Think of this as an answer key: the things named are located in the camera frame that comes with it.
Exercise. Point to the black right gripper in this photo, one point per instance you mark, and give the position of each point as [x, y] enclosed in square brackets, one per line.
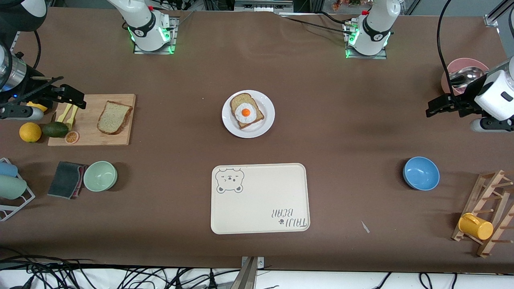
[35, 90]

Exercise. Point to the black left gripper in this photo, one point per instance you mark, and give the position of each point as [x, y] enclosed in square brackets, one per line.
[462, 103]

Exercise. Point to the plain bread slice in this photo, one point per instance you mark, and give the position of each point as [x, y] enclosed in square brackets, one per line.
[113, 118]

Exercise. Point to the white round plate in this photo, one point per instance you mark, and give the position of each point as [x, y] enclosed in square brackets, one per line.
[265, 128]

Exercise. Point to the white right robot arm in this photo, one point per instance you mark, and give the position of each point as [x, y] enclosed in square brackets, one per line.
[146, 32]

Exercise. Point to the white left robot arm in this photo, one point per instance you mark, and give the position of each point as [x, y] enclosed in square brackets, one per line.
[373, 32]

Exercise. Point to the yellow plastic knife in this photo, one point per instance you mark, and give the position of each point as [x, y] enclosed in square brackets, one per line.
[63, 115]

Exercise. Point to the yellow lemon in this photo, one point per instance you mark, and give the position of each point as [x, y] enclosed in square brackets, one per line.
[30, 132]
[38, 107]

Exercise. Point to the green avocado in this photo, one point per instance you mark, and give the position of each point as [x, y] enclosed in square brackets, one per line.
[55, 129]

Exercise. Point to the metal spoon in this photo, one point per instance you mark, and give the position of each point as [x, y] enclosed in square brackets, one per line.
[466, 75]

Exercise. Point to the orange slice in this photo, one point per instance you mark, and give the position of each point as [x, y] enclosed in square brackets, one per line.
[72, 137]

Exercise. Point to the wooden cutting board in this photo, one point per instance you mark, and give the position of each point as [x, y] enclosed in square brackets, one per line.
[90, 134]

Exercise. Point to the pink bowl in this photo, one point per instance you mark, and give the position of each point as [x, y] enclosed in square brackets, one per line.
[466, 63]

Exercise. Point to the blue bowl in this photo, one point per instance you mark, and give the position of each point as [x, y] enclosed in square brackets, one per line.
[421, 173]

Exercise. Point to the grey and pink folded cloth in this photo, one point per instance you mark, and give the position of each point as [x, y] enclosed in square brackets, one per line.
[64, 180]

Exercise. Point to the pale green bowl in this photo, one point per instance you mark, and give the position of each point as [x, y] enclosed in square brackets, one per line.
[100, 176]

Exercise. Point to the wooden cup rack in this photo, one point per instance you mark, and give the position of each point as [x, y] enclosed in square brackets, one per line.
[488, 180]

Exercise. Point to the blue cup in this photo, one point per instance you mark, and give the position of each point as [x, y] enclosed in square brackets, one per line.
[7, 169]

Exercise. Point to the pale green cup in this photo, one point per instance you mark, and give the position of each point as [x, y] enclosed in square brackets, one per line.
[11, 187]

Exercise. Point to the yellow mug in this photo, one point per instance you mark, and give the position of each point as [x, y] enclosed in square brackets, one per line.
[476, 226]

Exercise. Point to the white tape scrap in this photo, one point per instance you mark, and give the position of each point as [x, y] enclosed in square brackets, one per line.
[365, 227]

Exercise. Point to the bread slice under egg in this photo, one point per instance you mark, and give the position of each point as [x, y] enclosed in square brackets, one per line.
[239, 99]

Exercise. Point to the fried egg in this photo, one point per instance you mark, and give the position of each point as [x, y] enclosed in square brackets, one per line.
[245, 112]

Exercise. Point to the cream tray with bear print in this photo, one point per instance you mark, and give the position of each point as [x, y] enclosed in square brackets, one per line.
[261, 200]

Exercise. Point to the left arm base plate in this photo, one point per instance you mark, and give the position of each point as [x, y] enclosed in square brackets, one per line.
[367, 57]

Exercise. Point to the aluminium frame profile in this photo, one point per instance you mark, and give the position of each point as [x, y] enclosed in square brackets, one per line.
[498, 14]

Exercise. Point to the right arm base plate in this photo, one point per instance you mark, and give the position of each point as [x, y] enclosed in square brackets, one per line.
[173, 36]

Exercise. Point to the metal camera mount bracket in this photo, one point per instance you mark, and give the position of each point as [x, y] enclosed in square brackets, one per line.
[248, 275]

